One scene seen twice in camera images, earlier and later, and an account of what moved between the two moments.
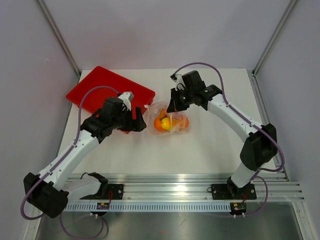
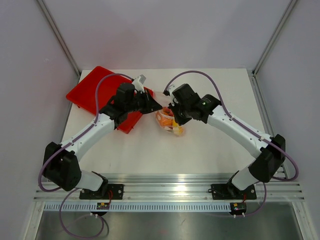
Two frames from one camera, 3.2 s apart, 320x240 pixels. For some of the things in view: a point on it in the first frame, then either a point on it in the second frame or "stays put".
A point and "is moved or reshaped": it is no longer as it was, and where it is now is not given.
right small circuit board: [237, 208] stays put
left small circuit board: [103, 206] stays put
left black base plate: [114, 192] stays put
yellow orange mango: [166, 123] to [178, 130]
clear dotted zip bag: [161, 122] is moved or reshaped
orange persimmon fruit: [157, 124] to [167, 122]
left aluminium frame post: [61, 38] stays put
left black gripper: [137, 125] to [151, 105]
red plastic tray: [94, 100] stays put
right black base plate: [230, 191] stays put
